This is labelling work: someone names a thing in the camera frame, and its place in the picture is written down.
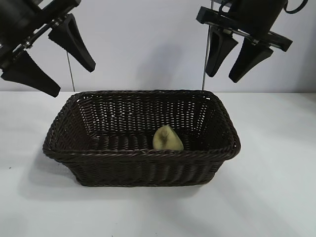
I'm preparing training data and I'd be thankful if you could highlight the pale yellow round pastry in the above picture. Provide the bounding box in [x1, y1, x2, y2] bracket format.
[153, 125, 185, 151]

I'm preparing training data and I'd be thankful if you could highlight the black cable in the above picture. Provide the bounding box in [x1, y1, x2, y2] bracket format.
[283, 0, 306, 12]

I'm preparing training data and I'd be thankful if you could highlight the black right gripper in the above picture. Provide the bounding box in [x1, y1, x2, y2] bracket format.
[196, 0, 294, 83]

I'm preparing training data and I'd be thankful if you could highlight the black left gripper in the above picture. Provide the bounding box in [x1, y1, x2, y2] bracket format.
[0, 0, 96, 98]

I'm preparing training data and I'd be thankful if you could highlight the dark brown woven basket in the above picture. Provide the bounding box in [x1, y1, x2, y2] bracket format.
[43, 89, 241, 188]

